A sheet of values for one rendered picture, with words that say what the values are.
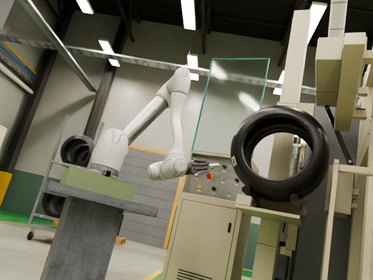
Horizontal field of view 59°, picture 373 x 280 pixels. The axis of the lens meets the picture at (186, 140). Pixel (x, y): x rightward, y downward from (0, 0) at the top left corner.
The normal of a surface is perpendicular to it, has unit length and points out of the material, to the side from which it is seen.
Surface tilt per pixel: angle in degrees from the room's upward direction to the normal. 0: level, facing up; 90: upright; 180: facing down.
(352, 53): 162
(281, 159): 90
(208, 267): 90
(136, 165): 90
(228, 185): 90
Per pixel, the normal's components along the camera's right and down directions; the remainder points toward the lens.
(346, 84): -0.32, 0.79
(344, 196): -0.35, -0.34
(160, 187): -0.07, -0.29
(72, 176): 0.43, -0.15
